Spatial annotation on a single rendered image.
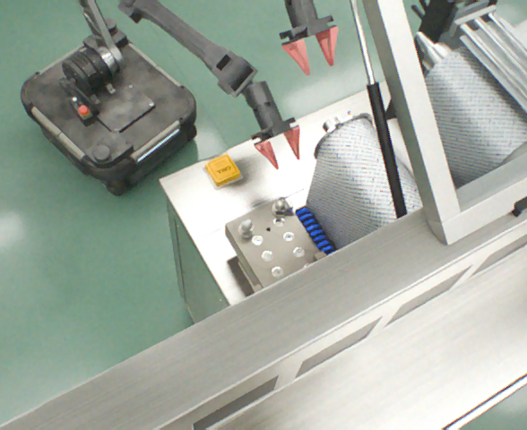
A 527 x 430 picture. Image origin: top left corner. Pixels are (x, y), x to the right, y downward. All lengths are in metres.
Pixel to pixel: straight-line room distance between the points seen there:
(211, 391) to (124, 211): 2.02
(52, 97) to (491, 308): 2.10
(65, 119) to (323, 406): 1.97
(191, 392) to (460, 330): 0.46
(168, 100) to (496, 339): 1.93
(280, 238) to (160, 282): 1.13
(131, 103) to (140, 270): 0.68
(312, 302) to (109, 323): 1.81
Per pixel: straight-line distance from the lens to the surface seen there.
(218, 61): 1.49
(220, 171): 1.63
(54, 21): 3.35
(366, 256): 0.74
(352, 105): 1.83
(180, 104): 2.63
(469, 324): 0.99
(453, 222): 0.76
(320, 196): 1.39
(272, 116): 1.46
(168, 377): 0.68
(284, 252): 1.41
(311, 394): 0.90
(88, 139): 2.57
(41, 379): 2.46
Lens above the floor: 2.31
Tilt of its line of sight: 62 degrees down
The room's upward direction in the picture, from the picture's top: 8 degrees clockwise
